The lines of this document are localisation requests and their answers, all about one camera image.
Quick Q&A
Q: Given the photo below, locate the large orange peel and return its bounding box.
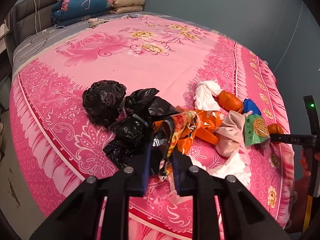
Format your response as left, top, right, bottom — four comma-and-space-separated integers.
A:
267, 124, 284, 136

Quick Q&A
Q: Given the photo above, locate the white tissue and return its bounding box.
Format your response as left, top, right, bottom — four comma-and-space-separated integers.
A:
194, 80, 222, 111
191, 152, 252, 189

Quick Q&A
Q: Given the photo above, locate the green cookie package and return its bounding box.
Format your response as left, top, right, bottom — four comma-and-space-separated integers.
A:
244, 114, 270, 146

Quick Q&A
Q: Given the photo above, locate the blue glove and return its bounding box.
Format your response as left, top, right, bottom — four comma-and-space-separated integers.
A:
242, 99, 261, 115

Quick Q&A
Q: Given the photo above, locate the orange snack wrapper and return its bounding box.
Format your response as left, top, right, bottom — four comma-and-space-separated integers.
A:
153, 109, 224, 180

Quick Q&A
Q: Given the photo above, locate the round black plastic bag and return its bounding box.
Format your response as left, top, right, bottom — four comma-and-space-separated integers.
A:
82, 80, 126, 128

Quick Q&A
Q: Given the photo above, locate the person's right hand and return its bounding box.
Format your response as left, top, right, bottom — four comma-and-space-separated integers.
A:
300, 148, 320, 177

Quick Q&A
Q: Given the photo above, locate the beige crumpled cloth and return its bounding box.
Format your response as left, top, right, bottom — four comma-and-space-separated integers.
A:
215, 111, 245, 158

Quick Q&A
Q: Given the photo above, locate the pale blue waste bin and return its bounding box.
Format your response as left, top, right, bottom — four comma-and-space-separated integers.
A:
0, 75, 11, 111

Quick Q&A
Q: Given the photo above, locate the grey upholstered headboard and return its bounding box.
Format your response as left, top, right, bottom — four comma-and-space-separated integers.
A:
6, 0, 58, 48

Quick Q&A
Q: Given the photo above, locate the blue floral folded quilt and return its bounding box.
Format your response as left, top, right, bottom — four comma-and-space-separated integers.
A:
51, 0, 113, 26

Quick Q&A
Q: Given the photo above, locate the beige folded quilt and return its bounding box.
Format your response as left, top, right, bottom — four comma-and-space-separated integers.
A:
107, 0, 145, 14

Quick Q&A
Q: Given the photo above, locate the white charging cable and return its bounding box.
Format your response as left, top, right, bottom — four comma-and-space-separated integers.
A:
15, 0, 66, 61

